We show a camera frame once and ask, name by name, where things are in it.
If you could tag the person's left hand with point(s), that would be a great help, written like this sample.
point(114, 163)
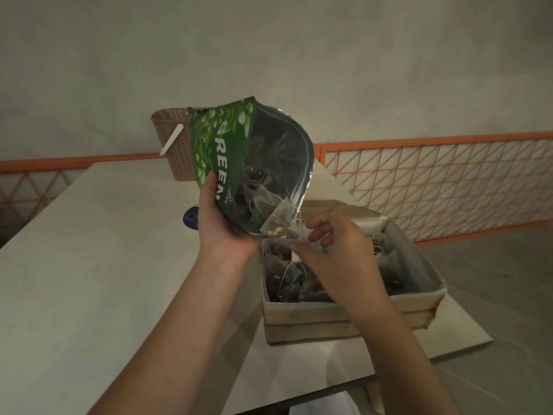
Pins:
point(220, 239)

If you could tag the person's right hand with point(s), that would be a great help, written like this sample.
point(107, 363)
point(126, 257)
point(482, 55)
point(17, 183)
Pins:
point(350, 267)

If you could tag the pile of green tea bags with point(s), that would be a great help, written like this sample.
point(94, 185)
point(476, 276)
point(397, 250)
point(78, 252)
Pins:
point(259, 198)
point(281, 276)

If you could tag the green tea bag with tag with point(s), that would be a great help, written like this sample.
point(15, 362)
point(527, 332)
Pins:
point(281, 220)

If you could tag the beige fabric storage box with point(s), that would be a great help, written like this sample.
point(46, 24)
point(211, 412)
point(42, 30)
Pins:
point(311, 324)

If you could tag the green tea pouch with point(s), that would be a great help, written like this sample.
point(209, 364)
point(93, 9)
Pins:
point(220, 138)

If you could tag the person's left forearm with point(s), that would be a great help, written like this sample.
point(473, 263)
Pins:
point(168, 345)

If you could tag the round blue sticker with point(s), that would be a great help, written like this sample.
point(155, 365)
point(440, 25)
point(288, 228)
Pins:
point(191, 218)

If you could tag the brown perforated plastic basket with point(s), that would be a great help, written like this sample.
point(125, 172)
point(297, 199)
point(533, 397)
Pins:
point(181, 164)

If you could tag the orange metal mesh fence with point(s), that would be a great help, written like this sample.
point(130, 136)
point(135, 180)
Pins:
point(432, 141)

